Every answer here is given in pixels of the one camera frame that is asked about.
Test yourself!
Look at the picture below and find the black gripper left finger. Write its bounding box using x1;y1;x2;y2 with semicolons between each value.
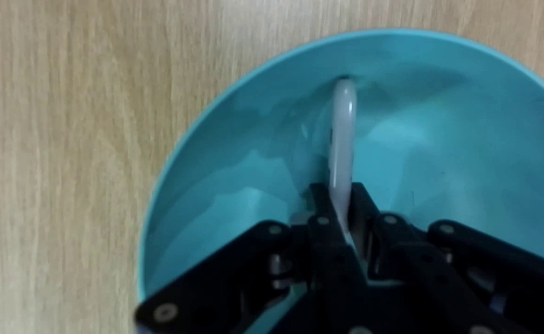
133;182;370;334

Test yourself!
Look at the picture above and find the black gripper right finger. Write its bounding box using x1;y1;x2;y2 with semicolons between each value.
346;182;544;334

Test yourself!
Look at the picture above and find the teal blue bowl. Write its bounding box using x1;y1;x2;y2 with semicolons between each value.
135;28;544;334

